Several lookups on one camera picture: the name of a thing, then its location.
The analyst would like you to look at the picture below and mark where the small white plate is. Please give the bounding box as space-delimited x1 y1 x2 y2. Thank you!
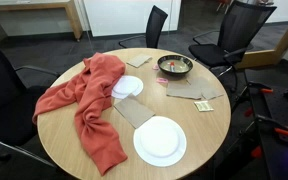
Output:
111 75 145 100

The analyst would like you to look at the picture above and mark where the small brown paper napkin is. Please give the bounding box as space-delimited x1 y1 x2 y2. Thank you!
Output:
126 53 153 69

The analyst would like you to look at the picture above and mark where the yellow paper packet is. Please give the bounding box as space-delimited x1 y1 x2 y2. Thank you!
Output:
193 100 215 113

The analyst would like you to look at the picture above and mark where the grey marker with red cap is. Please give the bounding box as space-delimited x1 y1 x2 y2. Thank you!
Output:
168 61 177 73

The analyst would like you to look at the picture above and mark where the black clamp with orange handle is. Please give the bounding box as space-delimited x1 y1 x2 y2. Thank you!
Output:
237 114 288 159
232 80 275 118

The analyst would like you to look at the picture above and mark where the large brown paper napkin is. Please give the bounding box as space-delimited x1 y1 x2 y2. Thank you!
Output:
113 93 156 130

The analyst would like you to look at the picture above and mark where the large white plate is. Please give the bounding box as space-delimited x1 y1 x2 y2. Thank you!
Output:
132 115 188 168

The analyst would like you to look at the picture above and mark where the black bowl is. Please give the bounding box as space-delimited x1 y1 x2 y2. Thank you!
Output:
157 54 194 77

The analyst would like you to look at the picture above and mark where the wooden bench table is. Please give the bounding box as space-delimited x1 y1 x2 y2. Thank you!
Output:
0 0 84 43

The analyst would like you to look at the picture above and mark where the black optical breadboard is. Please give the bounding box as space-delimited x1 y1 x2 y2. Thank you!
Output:
247 84 288 149

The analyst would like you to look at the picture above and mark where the black mesh office chair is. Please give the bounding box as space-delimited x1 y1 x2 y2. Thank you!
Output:
188 0 278 93
0 34 62 180
118 4 169 50

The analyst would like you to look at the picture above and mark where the orange cloth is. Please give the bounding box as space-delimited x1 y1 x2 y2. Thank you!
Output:
32 52 129 177

